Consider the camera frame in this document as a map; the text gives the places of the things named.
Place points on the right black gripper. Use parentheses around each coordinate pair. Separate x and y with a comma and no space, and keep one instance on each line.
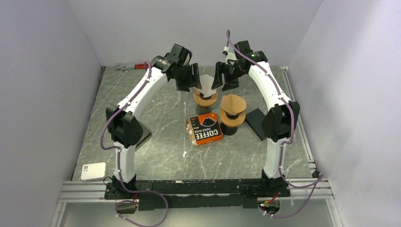
(220,67)

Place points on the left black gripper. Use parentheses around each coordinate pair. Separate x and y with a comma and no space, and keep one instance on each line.
(194,80)

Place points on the white paper coffee filter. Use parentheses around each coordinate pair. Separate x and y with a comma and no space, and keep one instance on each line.
(206,91)

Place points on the brown paper coffee filter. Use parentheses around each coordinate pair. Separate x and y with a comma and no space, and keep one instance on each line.
(233,104)

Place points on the blue ribbed glass dripper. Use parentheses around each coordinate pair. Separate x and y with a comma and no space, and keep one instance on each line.
(232,117)

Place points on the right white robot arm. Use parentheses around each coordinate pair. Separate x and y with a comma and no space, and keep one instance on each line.
(278,125)

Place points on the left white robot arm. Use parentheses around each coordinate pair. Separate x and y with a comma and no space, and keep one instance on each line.
(123,130)

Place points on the orange coffee filter box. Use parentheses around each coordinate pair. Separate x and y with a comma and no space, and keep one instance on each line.
(203,129)

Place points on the right black flat box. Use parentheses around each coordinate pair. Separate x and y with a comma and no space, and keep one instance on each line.
(254,120)

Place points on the black flat box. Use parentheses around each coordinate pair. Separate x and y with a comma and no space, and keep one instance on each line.
(145,136)
(254,120)

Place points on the black server base cup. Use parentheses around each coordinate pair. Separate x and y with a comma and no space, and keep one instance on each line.
(228,130)

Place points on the left black flat box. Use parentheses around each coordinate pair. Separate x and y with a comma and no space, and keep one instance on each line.
(145,136)

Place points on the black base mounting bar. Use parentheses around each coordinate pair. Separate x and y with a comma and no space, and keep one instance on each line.
(173,194)

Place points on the white small box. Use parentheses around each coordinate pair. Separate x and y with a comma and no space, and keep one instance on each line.
(94,171)

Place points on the orange handled wrench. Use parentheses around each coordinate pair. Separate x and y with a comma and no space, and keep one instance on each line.
(131,67)

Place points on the aluminium frame rail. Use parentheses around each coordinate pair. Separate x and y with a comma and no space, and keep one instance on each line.
(75,191)

